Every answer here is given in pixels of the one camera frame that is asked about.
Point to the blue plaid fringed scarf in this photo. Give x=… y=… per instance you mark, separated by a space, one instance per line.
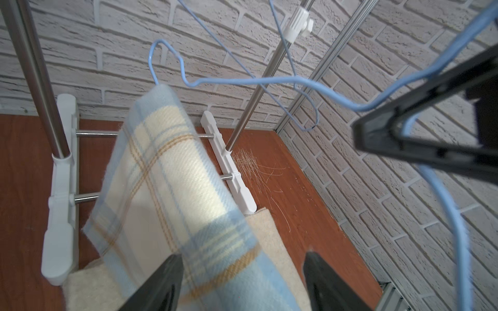
x=162 y=195

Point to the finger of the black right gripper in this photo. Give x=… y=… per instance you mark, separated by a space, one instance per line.
x=449 y=123

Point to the aluminium front rail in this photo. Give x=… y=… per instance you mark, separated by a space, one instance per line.
x=391 y=299

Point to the white steel clothes rack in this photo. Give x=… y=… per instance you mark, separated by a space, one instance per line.
x=60 y=242

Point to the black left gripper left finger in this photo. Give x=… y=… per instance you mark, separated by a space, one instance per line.
x=161 y=291

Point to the aluminium corner frame post right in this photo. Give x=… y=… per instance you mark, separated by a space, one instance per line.
x=361 y=13

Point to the beige wool mat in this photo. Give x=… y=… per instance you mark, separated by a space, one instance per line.
x=92 y=287

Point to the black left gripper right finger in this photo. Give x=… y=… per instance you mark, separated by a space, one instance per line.
x=326 y=289

